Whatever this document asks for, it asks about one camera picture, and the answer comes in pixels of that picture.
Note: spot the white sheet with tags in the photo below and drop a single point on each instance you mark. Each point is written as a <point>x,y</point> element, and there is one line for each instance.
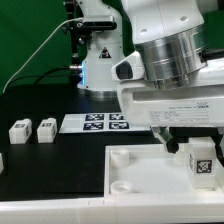
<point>97,122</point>

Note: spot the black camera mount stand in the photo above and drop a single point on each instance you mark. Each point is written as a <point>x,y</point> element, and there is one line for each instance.
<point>73,10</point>

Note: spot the white part at left edge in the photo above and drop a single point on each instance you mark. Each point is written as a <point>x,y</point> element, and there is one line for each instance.
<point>1,163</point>

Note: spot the white square tabletop part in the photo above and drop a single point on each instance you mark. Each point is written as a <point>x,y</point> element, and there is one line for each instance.
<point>150,169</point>

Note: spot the white L-shaped obstacle fence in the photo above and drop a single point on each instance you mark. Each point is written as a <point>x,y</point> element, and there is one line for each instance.
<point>199,208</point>

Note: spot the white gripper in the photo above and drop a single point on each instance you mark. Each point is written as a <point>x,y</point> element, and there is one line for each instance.
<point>199,105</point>

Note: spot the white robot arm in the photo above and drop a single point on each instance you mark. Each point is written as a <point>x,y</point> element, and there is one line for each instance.
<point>153,56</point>

